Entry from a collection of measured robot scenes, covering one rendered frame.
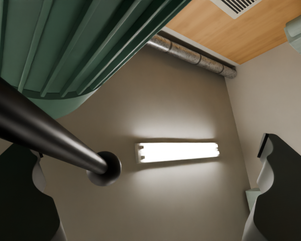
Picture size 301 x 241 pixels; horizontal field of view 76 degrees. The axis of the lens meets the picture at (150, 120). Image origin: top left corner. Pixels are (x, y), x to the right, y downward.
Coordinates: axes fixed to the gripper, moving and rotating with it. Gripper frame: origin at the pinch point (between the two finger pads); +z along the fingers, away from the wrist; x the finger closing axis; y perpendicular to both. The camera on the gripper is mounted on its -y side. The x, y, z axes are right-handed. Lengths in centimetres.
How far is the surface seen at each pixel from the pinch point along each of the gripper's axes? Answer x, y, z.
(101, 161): -3.8, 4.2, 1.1
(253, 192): 145, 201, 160
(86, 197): -42, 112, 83
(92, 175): -5.3, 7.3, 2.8
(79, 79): -5.9, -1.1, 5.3
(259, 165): 166, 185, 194
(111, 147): -28, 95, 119
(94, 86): -5.4, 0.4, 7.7
